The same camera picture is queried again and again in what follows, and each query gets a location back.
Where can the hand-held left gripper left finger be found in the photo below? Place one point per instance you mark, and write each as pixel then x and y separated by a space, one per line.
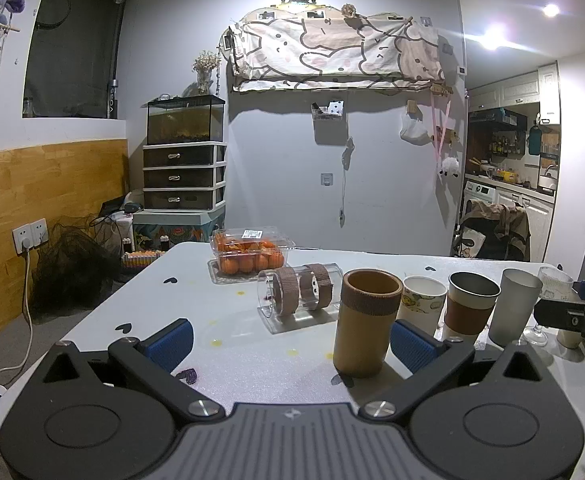
pixel 170 344

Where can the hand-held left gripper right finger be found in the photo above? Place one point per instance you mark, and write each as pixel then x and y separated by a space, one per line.
pixel 413 346

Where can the clear cup with brown bands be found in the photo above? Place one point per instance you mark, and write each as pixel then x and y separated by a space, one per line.
pixel 297 296

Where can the white printed paper cup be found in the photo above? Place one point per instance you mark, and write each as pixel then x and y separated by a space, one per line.
pixel 422 305

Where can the frosted grey glass cup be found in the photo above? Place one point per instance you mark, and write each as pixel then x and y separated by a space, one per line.
pixel 514 307

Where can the tan bamboo cup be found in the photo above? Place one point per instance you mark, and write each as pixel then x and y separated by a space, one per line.
pixel 365 327

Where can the dark cup with brown sleeve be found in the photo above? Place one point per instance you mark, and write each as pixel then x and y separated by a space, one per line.
pixel 469 310

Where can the clear wine glass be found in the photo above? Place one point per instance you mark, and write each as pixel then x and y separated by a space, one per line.
pixel 554 280

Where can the row of orange items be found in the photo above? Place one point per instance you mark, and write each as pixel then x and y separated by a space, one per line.
pixel 142 259

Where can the chair with draped clothing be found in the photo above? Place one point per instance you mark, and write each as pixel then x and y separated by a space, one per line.
pixel 494 232

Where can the painted low cabinet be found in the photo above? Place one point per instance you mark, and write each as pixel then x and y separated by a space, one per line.
pixel 172 230

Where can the clear plastic box of oranges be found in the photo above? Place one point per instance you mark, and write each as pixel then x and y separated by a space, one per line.
pixel 250 255

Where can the black net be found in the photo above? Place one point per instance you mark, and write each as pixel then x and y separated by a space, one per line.
pixel 72 270

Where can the white washing machine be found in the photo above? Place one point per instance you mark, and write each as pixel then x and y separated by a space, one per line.
pixel 478 197

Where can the white plastic drawer unit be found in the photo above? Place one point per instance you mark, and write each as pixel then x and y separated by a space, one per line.
pixel 185 176

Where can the white hanging plush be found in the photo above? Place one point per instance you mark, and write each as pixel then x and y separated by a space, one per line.
pixel 448 166

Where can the white hanging bag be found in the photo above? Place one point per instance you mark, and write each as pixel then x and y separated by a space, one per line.
pixel 413 130

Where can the pink ribbon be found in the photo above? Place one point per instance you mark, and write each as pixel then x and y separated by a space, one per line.
pixel 441 130

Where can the glass fish tank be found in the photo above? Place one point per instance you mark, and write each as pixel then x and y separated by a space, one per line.
pixel 185 120

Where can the ceiling light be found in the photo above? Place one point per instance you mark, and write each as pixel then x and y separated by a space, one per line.
pixel 494 37
pixel 551 10

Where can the vase of dried flowers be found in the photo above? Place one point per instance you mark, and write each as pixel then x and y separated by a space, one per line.
pixel 206 70

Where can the cartoon printed cloth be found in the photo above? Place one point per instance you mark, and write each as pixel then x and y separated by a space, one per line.
pixel 332 52

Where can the dark window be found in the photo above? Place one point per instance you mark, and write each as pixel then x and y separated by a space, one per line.
pixel 72 50

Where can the white wall socket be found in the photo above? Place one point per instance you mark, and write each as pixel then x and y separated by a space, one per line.
pixel 30 235

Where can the grey wall hook plate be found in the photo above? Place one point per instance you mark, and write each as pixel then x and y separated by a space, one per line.
pixel 327 179

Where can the white kitchen wall cabinets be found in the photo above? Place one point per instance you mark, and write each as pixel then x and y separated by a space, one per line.
pixel 517 87

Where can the wall mounted holder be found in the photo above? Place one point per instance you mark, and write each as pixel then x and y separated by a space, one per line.
pixel 327 110

